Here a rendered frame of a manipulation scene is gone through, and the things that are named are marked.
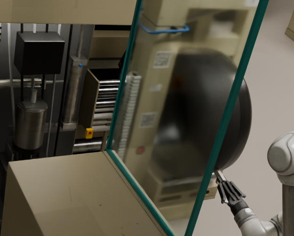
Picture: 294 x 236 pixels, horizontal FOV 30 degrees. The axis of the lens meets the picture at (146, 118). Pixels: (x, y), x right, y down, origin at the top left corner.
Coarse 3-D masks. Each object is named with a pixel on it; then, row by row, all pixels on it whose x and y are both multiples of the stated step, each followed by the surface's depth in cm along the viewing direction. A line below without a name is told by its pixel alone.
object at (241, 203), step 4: (228, 200) 240; (232, 200) 240; (236, 200) 241; (240, 200) 241; (232, 204) 238; (236, 204) 237; (240, 204) 236; (244, 204) 237; (232, 208) 238; (236, 208) 236; (240, 208) 235; (232, 212) 238; (236, 212) 236
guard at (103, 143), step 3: (108, 120) 282; (108, 123) 283; (105, 132) 285; (105, 135) 287; (102, 138) 289; (105, 138) 288; (102, 141) 289; (105, 141) 289; (102, 144) 289; (105, 144) 290; (102, 147) 290; (102, 150) 291; (222, 171) 348; (216, 180) 352; (216, 183) 352
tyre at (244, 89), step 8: (240, 88) 239; (248, 88) 247; (240, 96) 238; (248, 96) 241; (240, 104) 237; (248, 104) 240; (232, 112) 235; (240, 112) 237; (248, 112) 240; (232, 120) 235; (240, 120) 238; (248, 120) 240; (232, 128) 236; (240, 128) 238; (248, 128) 242; (232, 136) 238; (240, 136) 240; (248, 136) 244; (224, 144) 237; (232, 144) 240; (240, 144) 242; (224, 152) 240; (232, 152) 243; (240, 152) 246; (224, 160) 245; (232, 160) 248; (216, 168) 249; (224, 168) 253
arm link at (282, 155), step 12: (288, 132) 186; (276, 144) 182; (288, 144) 179; (276, 156) 181; (288, 156) 178; (276, 168) 182; (288, 168) 179; (288, 180) 184; (288, 192) 187; (288, 204) 188; (288, 216) 189; (288, 228) 190
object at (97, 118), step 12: (96, 72) 278; (108, 72) 282; (120, 72) 285; (84, 84) 279; (96, 84) 267; (108, 84) 270; (84, 96) 280; (96, 96) 269; (108, 96) 274; (84, 108) 281; (96, 108) 275; (108, 108) 278; (84, 120) 282; (96, 120) 279
